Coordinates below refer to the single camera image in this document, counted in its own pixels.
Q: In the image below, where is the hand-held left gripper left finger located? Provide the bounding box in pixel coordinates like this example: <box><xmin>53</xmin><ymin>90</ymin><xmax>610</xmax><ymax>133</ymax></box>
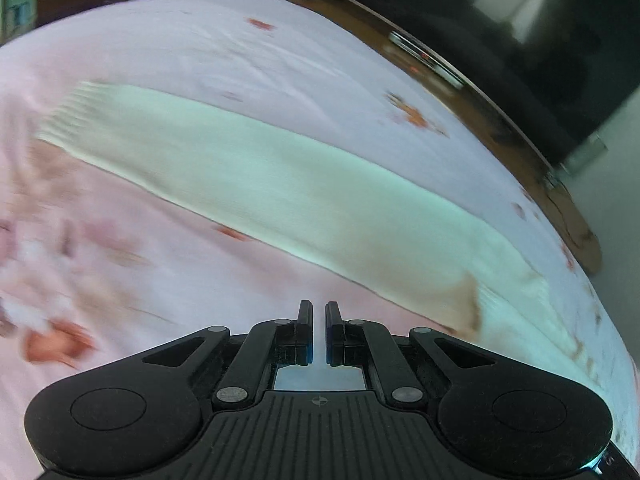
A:
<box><xmin>142</xmin><ymin>300</ymin><xmax>314</xmax><ymax>408</ymax></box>

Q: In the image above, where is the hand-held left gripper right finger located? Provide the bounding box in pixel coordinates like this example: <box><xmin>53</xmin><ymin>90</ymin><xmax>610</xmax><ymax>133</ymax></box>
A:
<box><xmin>325</xmin><ymin>301</ymin><xmax>497</xmax><ymax>408</ymax></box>

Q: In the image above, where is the white knitted cloth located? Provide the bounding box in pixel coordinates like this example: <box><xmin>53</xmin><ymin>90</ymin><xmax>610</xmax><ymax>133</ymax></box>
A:
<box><xmin>35</xmin><ymin>80</ymin><xmax>626</xmax><ymax>411</ymax></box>

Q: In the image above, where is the silver set-top box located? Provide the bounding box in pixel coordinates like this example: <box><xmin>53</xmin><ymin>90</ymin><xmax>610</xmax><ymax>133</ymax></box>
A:
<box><xmin>389</xmin><ymin>31</ymin><xmax>467</xmax><ymax>92</ymax></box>

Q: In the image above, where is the pink floral bedsheet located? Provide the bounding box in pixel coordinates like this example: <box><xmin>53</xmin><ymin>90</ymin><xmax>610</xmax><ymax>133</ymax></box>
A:
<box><xmin>0</xmin><ymin>0</ymin><xmax>630</xmax><ymax>480</ymax></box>

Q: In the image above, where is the black flat television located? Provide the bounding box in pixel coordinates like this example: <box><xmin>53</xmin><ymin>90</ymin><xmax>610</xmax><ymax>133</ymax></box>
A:
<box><xmin>287</xmin><ymin>0</ymin><xmax>640</xmax><ymax>177</ymax></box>

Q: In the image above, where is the white shelf unit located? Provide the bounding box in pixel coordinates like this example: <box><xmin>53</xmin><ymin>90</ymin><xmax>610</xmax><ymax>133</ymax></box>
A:
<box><xmin>0</xmin><ymin>0</ymin><xmax>40</xmax><ymax>45</ymax></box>

